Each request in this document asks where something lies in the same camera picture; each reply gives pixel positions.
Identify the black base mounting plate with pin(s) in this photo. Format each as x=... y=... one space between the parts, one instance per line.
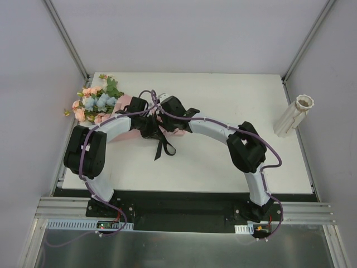
x=184 y=211

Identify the pink artificial flower bunch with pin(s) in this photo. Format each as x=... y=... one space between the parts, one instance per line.
x=110 y=87

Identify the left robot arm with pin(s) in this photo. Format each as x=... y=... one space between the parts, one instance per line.
x=87 y=148

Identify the aluminium front frame rail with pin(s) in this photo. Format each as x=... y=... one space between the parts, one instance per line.
x=316 y=213

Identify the white ribbed ceramic vase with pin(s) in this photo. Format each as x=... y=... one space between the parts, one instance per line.
x=296 y=112

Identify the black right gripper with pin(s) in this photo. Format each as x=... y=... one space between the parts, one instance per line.
x=163 y=120

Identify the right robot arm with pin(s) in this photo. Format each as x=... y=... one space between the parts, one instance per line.
x=247 y=153

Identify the black printed ribbon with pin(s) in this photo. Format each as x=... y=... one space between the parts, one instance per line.
x=161 y=145

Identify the left aluminium corner post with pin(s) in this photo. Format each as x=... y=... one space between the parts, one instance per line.
x=57 y=21

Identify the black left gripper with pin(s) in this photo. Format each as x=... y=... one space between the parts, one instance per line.
x=150 y=128

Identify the white slotted cable duct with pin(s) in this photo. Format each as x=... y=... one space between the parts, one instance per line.
x=88 y=225

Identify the blue artificial flower stem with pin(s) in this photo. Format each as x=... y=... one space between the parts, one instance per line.
x=104 y=103

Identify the pink wrapping paper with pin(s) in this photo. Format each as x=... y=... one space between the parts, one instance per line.
x=120 y=104

